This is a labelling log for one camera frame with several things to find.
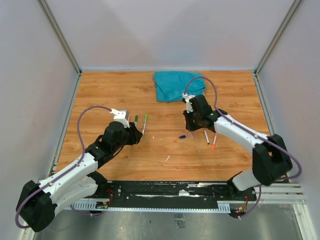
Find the white pen yellow-green tip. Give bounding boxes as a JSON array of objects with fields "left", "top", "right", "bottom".
[{"left": 142, "top": 113, "right": 148, "bottom": 136}]

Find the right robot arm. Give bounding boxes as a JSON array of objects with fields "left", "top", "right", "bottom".
[{"left": 182, "top": 94, "right": 293, "bottom": 200}]

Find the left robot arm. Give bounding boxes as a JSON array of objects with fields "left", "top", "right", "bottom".
[{"left": 15, "top": 121, "right": 143, "bottom": 232}]

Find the black tipped white pen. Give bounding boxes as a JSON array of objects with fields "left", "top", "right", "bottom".
[{"left": 134, "top": 115, "right": 139, "bottom": 127}]

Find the blue tipped white pen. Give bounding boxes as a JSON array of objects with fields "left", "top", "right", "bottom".
[{"left": 203, "top": 129, "right": 210, "bottom": 145}]

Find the orange pen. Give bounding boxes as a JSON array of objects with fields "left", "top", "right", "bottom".
[{"left": 211, "top": 132, "right": 218, "bottom": 152}]

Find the teal folded cloth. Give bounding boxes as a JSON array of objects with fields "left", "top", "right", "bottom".
[{"left": 153, "top": 71, "right": 203, "bottom": 103}]

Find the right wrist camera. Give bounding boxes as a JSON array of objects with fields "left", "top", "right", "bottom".
[{"left": 182, "top": 93, "right": 195, "bottom": 113}]

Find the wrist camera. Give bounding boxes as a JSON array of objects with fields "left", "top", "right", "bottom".
[
  {"left": 182, "top": 93, "right": 195, "bottom": 113},
  {"left": 110, "top": 108, "right": 130, "bottom": 128}
]

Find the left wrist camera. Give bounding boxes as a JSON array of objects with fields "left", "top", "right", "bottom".
[{"left": 110, "top": 108, "right": 130, "bottom": 128}]

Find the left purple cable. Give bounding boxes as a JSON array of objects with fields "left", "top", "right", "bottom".
[{"left": 14, "top": 105, "right": 113, "bottom": 230}]

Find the purple cable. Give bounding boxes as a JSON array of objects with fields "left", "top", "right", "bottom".
[
  {"left": 14, "top": 105, "right": 113, "bottom": 230},
  {"left": 184, "top": 76, "right": 303, "bottom": 218}
]

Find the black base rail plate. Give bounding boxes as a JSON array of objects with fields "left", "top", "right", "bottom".
[{"left": 91, "top": 181, "right": 257, "bottom": 210}]

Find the grey slotted cable duct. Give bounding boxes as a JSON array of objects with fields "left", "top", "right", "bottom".
[{"left": 72, "top": 199, "right": 231, "bottom": 213}]

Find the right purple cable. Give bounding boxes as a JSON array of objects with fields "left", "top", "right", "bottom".
[{"left": 184, "top": 76, "right": 303, "bottom": 218}]

